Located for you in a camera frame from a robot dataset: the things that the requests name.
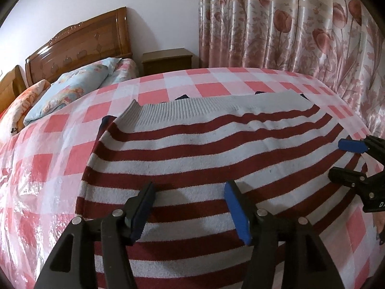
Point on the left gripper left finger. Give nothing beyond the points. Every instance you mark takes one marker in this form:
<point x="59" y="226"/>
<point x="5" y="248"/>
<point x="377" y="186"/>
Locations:
<point x="71" y="263"/>

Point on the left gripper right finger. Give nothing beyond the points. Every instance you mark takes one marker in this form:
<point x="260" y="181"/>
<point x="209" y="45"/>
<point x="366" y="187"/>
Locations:
<point x="307" y="263"/>

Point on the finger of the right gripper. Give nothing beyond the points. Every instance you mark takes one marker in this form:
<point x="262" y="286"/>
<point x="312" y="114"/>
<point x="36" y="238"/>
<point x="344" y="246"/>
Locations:
<point x="357" y="180"/>
<point x="371" y="145"/>

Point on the red grey striped sweater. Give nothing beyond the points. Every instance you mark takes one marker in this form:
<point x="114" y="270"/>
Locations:
<point x="277" y="147"/>

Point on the right hand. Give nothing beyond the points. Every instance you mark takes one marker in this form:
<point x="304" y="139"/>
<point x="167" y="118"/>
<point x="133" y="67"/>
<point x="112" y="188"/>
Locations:
<point x="379" y="222"/>

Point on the pink checkered bed sheet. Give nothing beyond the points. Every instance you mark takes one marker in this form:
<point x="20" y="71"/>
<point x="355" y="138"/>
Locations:
<point x="42" y="166"/>

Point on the floral pink curtain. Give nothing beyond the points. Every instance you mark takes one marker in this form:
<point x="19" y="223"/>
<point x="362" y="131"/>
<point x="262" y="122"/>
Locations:
<point x="336" y="41"/>

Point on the orange floral pillow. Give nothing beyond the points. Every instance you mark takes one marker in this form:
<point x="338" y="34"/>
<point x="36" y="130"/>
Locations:
<point x="12" y="119"/>

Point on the light blue floral quilt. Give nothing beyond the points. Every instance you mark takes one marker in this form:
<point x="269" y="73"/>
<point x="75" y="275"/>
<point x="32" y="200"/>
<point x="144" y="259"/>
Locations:
<point x="71" y="86"/>

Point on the small wooden headboard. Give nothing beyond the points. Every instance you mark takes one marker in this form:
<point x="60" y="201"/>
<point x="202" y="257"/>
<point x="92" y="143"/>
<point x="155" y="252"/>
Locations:
<point x="12" y="85"/>

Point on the wooden nightstand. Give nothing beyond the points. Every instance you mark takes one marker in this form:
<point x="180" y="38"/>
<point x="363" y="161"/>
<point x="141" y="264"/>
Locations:
<point x="166" y="61"/>

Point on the large wooden headboard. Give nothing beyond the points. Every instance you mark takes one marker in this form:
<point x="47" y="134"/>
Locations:
<point x="103" y="36"/>

